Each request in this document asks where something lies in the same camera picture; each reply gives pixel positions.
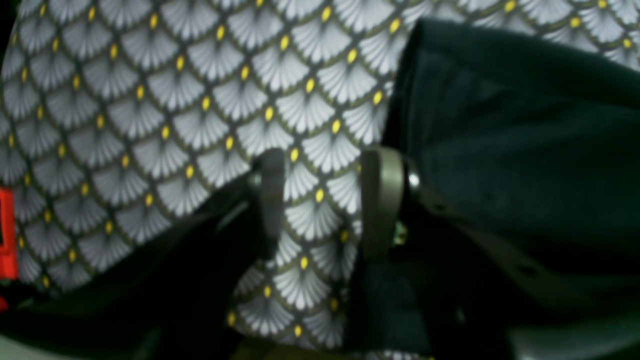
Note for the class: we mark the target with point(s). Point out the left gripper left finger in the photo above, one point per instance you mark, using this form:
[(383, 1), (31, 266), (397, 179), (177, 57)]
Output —
[(266, 182)]

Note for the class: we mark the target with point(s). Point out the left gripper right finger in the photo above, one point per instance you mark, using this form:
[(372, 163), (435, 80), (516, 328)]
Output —
[(382, 187)]

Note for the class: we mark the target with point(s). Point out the dark navy T-shirt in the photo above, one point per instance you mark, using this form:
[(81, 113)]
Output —
[(518, 233)]

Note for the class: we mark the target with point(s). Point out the fan-patterned grey tablecloth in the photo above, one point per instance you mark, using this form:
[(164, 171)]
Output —
[(120, 117)]

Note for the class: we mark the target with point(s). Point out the red table clamp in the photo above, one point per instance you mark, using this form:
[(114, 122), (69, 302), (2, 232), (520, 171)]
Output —
[(9, 264)]

